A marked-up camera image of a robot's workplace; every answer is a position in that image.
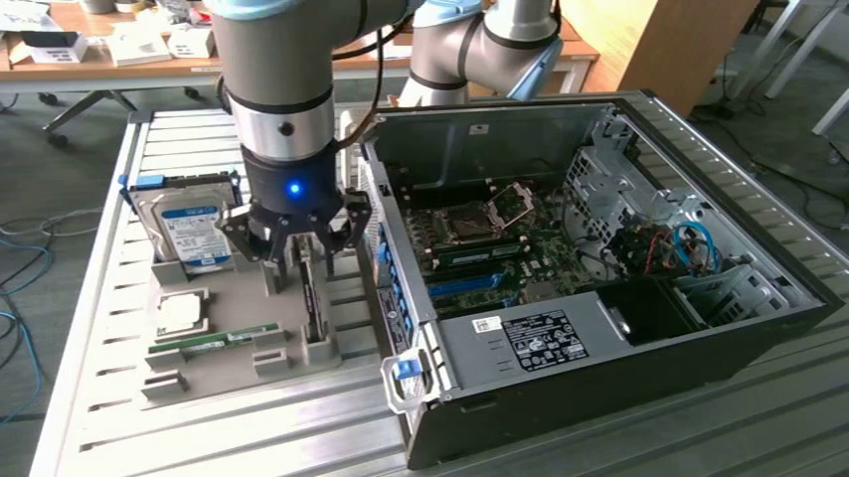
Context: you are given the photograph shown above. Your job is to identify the flat cardboard box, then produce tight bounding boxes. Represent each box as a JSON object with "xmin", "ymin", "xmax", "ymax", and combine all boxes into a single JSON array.
[{"xmin": 0, "ymin": 34, "xmax": 35, "ymax": 71}]

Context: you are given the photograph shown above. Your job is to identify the blue card retainer strip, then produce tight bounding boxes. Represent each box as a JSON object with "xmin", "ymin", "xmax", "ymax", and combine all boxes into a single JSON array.
[{"xmin": 374, "ymin": 222, "xmax": 418, "ymax": 344}]

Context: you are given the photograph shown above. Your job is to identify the grey parts rack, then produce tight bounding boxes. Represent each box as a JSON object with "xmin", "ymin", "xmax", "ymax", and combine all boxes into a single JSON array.
[{"xmin": 135, "ymin": 233, "xmax": 344, "ymax": 411}]

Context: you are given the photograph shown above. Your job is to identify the slanted metal disk bay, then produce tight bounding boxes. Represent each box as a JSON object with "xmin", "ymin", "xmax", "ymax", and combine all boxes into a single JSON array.
[{"xmin": 669, "ymin": 260, "xmax": 794, "ymax": 329}]

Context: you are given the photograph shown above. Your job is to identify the perforated metal disk bay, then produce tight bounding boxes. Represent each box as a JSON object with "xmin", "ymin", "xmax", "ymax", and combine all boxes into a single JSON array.
[{"xmin": 562, "ymin": 143, "xmax": 669, "ymax": 239}]

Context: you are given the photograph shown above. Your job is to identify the blue disk wire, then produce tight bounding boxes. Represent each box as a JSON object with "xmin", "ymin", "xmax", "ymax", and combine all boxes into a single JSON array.
[{"xmin": 670, "ymin": 221, "xmax": 726, "ymax": 277}]

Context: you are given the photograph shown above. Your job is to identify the blue expansion slot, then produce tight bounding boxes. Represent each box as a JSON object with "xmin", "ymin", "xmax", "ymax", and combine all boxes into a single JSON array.
[{"xmin": 426, "ymin": 271, "xmax": 507, "ymax": 300}]

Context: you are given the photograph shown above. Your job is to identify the green RAM stick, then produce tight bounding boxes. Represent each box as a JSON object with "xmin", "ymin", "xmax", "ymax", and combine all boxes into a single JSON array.
[
  {"xmin": 152, "ymin": 322, "xmax": 280, "ymax": 345},
  {"xmin": 431, "ymin": 239, "xmax": 533, "ymax": 268},
  {"xmin": 146, "ymin": 332, "xmax": 258, "ymax": 355}
]

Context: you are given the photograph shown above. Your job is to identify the blue-labelled hard drive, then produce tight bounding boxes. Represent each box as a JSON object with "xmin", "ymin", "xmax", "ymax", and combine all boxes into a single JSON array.
[{"xmin": 118, "ymin": 171, "xmax": 244, "ymax": 275}]

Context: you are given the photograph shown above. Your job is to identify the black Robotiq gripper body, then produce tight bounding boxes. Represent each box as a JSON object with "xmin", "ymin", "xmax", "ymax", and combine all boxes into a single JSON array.
[{"xmin": 239, "ymin": 146, "xmax": 343, "ymax": 221}]

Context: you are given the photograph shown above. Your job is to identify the white printed papers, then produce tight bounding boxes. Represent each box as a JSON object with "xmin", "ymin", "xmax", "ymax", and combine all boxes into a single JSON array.
[{"xmin": 0, "ymin": 0, "xmax": 65, "ymax": 34}]

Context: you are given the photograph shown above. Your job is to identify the white labelled box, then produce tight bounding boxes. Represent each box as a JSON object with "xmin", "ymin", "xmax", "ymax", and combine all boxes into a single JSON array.
[{"xmin": 164, "ymin": 27, "xmax": 218, "ymax": 60}]

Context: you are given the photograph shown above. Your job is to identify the wooden cabinet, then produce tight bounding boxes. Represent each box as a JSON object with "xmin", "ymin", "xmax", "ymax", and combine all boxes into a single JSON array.
[{"xmin": 562, "ymin": 0, "xmax": 761, "ymax": 118}]

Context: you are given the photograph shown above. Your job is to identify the white box black lid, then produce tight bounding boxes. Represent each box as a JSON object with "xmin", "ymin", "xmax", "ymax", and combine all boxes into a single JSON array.
[{"xmin": 19, "ymin": 30, "xmax": 90, "ymax": 65}]

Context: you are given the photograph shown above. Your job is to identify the blue floor cable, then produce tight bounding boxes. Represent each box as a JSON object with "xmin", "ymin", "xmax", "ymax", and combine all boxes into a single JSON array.
[{"xmin": 0, "ymin": 238, "xmax": 52, "ymax": 426}]

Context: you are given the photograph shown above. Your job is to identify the silver CPU chip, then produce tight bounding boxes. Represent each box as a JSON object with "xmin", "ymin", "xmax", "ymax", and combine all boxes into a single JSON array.
[{"xmin": 155, "ymin": 292, "xmax": 211, "ymax": 340}]

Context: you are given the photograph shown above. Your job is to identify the metal CPU socket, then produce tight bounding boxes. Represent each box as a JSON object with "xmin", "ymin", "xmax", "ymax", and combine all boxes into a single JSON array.
[{"xmin": 433, "ymin": 202, "xmax": 507, "ymax": 245}]

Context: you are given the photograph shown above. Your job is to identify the grey power supply unit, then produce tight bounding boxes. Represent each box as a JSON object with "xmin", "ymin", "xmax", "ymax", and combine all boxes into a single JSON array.
[{"xmin": 423, "ymin": 292, "xmax": 629, "ymax": 394}]

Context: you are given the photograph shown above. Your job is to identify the blue case latch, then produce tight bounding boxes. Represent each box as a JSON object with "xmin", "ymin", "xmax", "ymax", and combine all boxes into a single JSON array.
[{"xmin": 389, "ymin": 358, "xmax": 425, "ymax": 383}]

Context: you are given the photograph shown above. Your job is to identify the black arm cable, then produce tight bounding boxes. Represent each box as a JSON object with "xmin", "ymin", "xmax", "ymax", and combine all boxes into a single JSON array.
[{"xmin": 330, "ymin": 14, "xmax": 401, "ymax": 150}]

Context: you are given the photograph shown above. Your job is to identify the white floor cable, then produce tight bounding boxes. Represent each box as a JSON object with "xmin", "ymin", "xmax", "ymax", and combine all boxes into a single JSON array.
[{"xmin": 0, "ymin": 208, "xmax": 106, "ymax": 239}]

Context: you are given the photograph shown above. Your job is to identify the wooden top desk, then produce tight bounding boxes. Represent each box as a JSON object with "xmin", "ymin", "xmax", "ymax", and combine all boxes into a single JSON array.
[{"xmin": 0, "ymin": 0, "xmax": 602, "ymax": 108}]

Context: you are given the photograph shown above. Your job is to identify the black open PC case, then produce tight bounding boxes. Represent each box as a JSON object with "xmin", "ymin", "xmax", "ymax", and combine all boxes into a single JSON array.
[{"xmin": 338, "ymin": 88, "xmax": 849, "ymax": 471}]

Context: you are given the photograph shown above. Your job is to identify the open metal socket cover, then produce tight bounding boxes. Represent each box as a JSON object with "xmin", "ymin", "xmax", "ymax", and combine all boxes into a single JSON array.
[{"xmin": 487, "ymin": 181, "xmax": 539, "ymax": 231}]

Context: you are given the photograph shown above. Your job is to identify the black wired connector block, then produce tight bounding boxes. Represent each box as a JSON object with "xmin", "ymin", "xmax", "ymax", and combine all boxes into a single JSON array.
[{"xmin": 603, "ymin": 226, "xmax": 673, "ymax": 278}]

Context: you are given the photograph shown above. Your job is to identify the grey finned chipset heatsink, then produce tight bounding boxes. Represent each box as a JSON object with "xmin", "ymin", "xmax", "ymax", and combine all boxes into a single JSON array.
[{"xmin": 522, "ymin": 281, "xmax": 566, "ymax": 305}]

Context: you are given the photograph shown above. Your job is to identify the white table leg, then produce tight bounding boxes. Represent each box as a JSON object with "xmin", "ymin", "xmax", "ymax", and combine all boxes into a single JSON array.
[{"xmin": 812, "ymin": 88, "xmax": 849, "ymax": 136}]

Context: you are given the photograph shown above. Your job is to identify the open white box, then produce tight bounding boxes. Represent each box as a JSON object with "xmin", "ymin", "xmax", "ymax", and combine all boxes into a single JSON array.
[{"xmin": 106, "ymin": 30, "xmax": 174, "ymax": 68}]

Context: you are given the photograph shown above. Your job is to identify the green Dell motherboard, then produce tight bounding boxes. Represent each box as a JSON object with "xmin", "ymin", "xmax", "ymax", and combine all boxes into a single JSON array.
[{"xmin": 399, "ymin": 191, "xmax": 602, "ymax": 320}]

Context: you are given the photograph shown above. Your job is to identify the black floor cable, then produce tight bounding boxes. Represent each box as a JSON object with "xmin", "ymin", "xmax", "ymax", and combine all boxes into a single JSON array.
[{"xmin": 748, "ymin": 148, "xmax": 849, "ymax": 230}]

